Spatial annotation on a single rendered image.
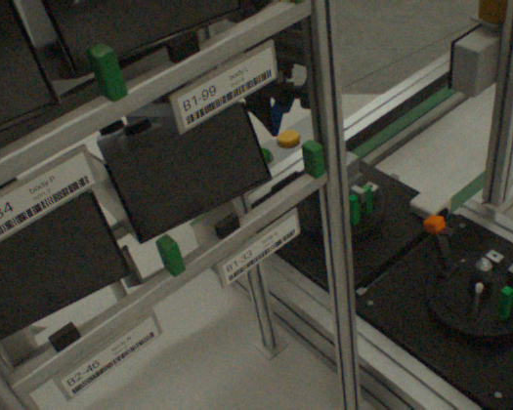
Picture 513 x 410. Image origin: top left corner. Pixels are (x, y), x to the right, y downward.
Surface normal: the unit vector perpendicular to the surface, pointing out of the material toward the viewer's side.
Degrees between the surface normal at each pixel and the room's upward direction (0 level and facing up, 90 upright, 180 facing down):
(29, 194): 90
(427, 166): 0
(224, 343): 0
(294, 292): 0
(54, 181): 90
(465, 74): 90
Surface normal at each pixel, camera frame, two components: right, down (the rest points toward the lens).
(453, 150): -0.15, -0.73
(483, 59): 0.63, 0.45
